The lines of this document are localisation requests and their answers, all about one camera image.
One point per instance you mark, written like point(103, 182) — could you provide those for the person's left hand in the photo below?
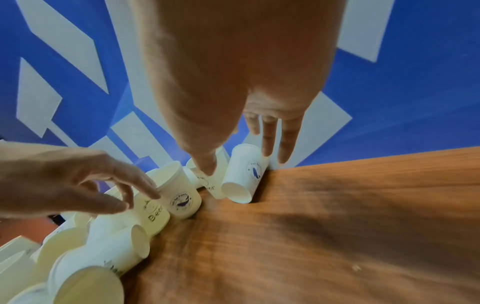
point(56, 178)

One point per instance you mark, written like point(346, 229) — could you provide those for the person's right hand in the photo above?
point(232, 59)

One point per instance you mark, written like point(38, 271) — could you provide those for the pile of white paper cups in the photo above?
point(112, 249)

